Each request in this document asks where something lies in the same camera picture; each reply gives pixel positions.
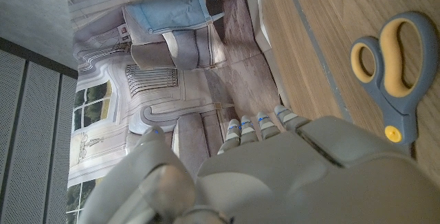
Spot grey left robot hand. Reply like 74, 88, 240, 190
77, 105, 440, 224

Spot printed living room backdrop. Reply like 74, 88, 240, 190
65, 0, 293, 224

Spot grey perforated panel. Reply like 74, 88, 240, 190
0, 37, 78, 224

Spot grey yellow handled scissors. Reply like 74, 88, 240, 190
349, 10, 440, 159

